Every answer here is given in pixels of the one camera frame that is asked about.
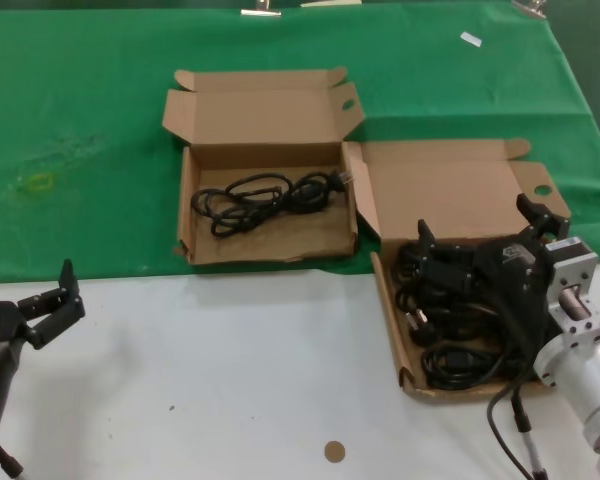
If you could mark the round brown paper sticker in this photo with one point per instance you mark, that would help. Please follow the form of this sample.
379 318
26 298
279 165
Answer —
334 452

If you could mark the cardboard box with round hole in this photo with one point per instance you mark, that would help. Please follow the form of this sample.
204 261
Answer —
430 185

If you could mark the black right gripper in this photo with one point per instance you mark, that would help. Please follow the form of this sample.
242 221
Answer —
517 270

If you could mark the cardboard box with torn edge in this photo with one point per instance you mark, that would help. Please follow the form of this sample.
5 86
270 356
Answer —
280 242

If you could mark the green table cloth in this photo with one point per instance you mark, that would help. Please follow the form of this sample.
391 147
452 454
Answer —
80 100

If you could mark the wide metal binder clip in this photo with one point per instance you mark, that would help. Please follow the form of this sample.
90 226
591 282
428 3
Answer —
261 10

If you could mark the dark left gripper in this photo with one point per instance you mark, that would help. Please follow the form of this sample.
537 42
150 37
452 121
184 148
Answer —
0 350

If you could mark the angled metal binder clip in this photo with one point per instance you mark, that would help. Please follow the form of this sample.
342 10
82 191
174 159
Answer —
530 7

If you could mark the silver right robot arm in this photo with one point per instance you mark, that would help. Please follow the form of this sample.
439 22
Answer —
590 380

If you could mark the white tape piece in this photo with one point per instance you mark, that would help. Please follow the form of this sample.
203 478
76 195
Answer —
471 39

